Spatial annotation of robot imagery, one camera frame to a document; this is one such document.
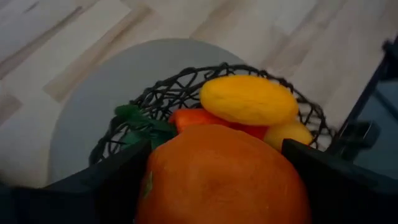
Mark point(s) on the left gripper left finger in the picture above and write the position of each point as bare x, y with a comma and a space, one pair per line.
109, 189

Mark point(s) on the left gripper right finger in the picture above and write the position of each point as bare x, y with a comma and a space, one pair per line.
335, 193

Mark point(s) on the yellow lemon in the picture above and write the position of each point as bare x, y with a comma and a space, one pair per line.
289, 133

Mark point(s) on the orange carrot with green top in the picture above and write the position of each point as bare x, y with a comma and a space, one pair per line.
196, 118

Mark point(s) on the orange fruit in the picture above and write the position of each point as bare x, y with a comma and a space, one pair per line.
224, 177

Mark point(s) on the yellow mango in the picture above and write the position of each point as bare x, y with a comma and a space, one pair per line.
248, 99

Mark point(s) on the round grey placemat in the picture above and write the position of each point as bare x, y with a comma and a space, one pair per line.
109, 93

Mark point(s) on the black aluminium table frame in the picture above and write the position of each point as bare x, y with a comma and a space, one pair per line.
360, 137

